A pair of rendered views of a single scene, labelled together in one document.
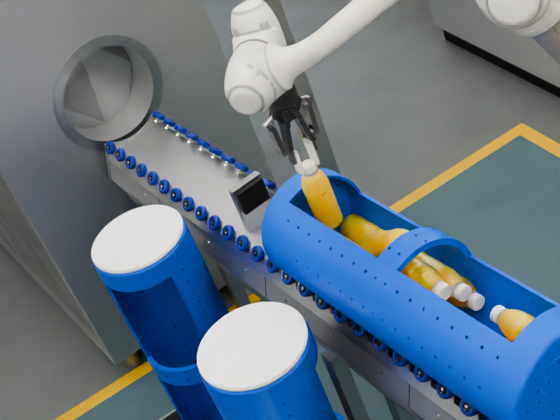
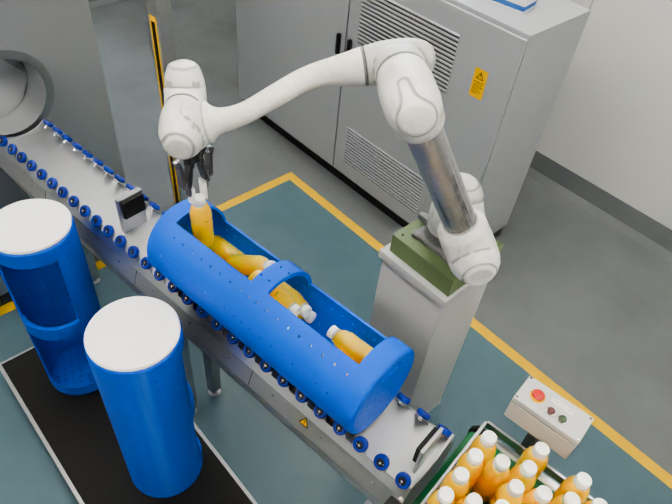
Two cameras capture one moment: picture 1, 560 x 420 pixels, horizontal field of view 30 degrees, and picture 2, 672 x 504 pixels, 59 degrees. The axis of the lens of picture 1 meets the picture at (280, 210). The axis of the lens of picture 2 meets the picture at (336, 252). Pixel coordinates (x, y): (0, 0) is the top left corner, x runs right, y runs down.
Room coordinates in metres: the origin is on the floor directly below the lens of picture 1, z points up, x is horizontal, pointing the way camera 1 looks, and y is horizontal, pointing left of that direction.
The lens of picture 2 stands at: (0.65, 0.22, 2.51)
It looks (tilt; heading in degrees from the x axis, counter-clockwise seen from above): 45 degrees down; 329
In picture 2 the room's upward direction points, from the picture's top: 7 degrees clockwise
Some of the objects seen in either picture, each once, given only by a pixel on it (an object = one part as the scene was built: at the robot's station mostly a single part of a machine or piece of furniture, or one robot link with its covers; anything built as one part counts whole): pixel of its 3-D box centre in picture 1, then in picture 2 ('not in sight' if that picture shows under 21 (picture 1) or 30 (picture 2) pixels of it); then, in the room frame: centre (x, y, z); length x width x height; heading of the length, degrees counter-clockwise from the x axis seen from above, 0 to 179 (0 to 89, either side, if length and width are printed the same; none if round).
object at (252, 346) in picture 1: (252, 344); (133, 332); (1.83, 0.18, 1.03); 0.28 x 0.28 x 0.01
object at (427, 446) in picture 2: not in sight; (425, 448); (1.17, -0.46, 0.99); 0.10 x 0.02 x 0.12; 113
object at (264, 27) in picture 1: (257, 37); (185, 92); (2.02, -0.09, 1.68); 0.13 x 0.11 x 0.16; 160
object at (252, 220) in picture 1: (254, 202); (132, 211); (2.40, 0.06, 1.00); 0.10 x 0.04 x 0.15; 113
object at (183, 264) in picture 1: (192, 342); (60, 306); (2.42, 0.40, 0.59); 0.28 x 0.28 x 0.88
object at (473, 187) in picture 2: not in sight; (456, 205); (1.78, -0.90, 1.25); 0.18 x 0.16 x 0.22; 160
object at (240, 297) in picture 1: (224, 263); (82, 240); (3.07, 0.27, 0.31); 0.06 x 0.06 x 0.63; 23
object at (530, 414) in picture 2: not in sight; (547, 416); (1.09, -0.80, 1.05); 0.20 x 0.10 x 0.10; 23
